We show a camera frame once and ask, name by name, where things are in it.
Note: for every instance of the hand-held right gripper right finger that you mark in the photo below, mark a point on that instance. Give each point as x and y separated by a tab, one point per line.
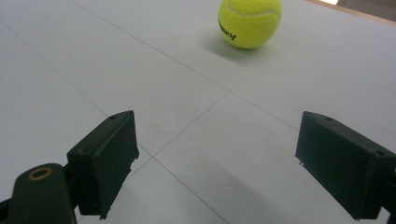
345	166

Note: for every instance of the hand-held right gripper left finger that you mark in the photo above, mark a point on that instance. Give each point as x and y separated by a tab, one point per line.
104	165

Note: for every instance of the yellow tennis ball black print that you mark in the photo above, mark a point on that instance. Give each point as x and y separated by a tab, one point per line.
250	23

